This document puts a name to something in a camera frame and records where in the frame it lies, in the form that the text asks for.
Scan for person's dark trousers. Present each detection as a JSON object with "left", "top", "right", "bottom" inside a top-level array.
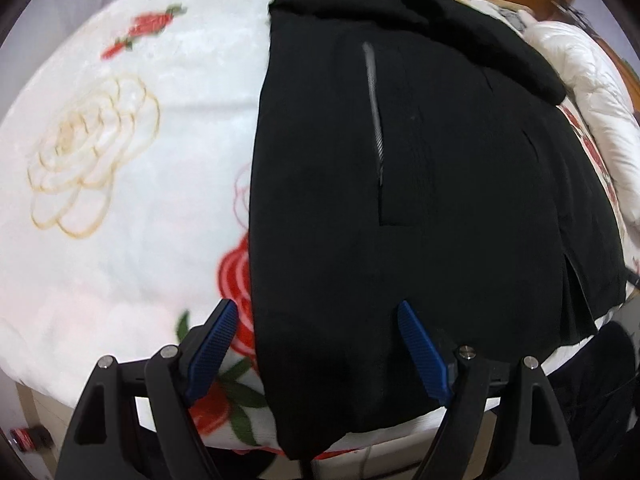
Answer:
[{"left": 547, "top": 320, "right": 638, "bottom": 441}]

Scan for black coat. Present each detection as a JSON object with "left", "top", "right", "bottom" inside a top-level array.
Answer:
[{"left": 248, "top": 0, "right": 628, "bottom": 461}]

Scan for wooden headboard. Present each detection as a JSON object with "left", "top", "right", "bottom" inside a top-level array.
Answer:
[{"left": 607, "top": 35, "right": 640, "bottom": 126}]

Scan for grey cloth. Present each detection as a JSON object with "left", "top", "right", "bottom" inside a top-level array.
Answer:
[{"left": 500, "top": 5, "right": 531, "bottom": 31}]

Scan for white duvet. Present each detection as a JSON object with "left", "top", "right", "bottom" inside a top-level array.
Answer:
[{"left": 520, "top": 20, "right": 640, "bottom": 221}]

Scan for bed with patterned mattress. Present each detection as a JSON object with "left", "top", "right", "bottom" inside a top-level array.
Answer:
[{"left": 12, "top": 380, "right": 451, "bottom": 480}]

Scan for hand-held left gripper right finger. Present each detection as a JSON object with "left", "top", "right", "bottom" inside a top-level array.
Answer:
[{"left": 396, "top": 300, "right": 583, "bottom": 480}]

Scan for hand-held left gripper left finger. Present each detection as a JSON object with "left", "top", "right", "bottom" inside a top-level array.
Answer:
[{"left": 52, "top": 298, "right": 238, "bottom": 480}]

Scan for white floral blanket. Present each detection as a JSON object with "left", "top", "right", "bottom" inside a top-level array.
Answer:
[{"left": 0, "top": 0, "right": 640, "bottom": 456}]

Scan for red and black small device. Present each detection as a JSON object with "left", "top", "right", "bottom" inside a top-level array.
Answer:
[{"left": 10, "top": 425, "right": 53, "bottom": 453}]

